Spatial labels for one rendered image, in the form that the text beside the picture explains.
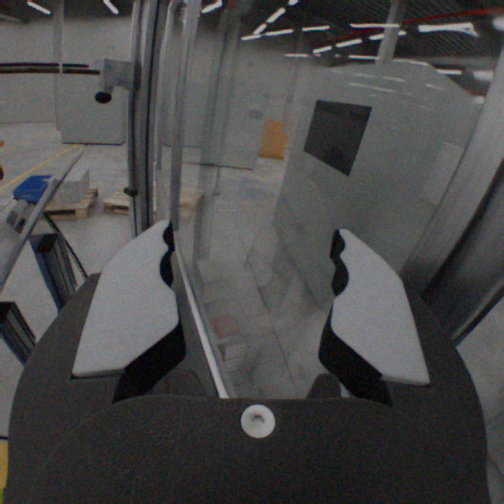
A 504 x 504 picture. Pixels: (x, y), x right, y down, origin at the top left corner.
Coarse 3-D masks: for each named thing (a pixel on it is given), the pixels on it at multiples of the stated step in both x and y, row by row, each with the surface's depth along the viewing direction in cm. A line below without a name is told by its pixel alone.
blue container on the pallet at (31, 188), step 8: (32, 176) 263; (40, 176) 269; (48, 176) 274; (24, 184) 247; (32, 184) 269; (40, 184) 274; (48, 184) 255; (16, 192) 222; (24, 192) 226; (32, 192) 231; (40, 192) 235
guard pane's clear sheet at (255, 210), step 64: (256, 0) 23; (320, 0) 14; (384, 0) 10; (448, 0) 7; (192, 64) 54; (256, 64) 25; (320, 64) 16; (384, 64) 11; (448, 64) 8; (192, 128) 56; (256, 128) 26; (320, 128) 17; (384, 128) 12; (448, 128) 9; (192, 192) 59; (256, 192) 27; (320, 192) 18; (384, 192) 13; (192, 256) 64; (256, 256) 29; (320, 256) 18; (384, 256) 13; (256, 320) 30; (320, 320) 19; (256, 384) 32
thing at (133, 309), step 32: (160, 224) 10; (128, 256) 8; (160, 256) 8; (96, 288) 7; (128, 288) 7; (160, 288) 7; (96, 320) 6; (128, 320) 6; (160, 320) 6; (96, 352) 5; (128, 352) 5; (160, 352) 6
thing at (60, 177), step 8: (80, 152) 50; (72, 160) 44; (64, 168) 39; (56, 176) 35; (64, 176) 41; (56, 184) 35; (48, 192) 35; (40, 200) 35; (48, 200) 40; (40, 208) 36; (32, 216) 36; (40, 216) 53; (32, 224) 37; (24, 232) 36; (24, 240) 38; (16, 248) 37; (16, 256) 40; (8, 264) 38; (8, 272) 40; (0, 280) 38; (0, 288) 39
